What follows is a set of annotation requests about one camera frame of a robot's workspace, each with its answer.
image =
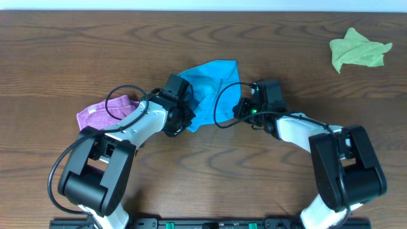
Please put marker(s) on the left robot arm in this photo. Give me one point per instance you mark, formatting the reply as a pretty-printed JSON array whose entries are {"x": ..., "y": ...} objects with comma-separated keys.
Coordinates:
[{"x": 96, "y": 173}]

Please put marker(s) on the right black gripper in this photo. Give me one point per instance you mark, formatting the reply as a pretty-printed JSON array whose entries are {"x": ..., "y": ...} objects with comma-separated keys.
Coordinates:
[{"x": 240, "y": 110}]

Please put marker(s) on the folded purple cloth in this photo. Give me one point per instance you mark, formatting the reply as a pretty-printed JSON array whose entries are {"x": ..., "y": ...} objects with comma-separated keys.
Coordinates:
[{"x": 97, "y": 117}]

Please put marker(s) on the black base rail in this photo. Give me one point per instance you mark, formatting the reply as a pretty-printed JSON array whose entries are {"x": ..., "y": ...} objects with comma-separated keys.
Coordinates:
[{"x": 152, "y": 223}]

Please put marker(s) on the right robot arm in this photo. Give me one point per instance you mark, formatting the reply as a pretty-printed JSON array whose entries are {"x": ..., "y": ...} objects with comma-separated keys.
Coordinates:
[{"x": 346, "y": 168}]

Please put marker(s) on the crumpled green cloth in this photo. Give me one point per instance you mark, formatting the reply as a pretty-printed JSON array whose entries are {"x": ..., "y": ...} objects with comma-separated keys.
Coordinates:
[{"x": 356, "y": 49}]

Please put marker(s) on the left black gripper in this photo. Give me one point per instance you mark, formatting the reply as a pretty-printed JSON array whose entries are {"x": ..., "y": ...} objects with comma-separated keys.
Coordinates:
[{"x": 187, "y": 116}]

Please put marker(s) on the blue microfiber cloth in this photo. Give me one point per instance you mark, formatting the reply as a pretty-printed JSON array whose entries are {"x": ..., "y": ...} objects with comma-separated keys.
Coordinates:
[{"x": 215, "y": 91}]

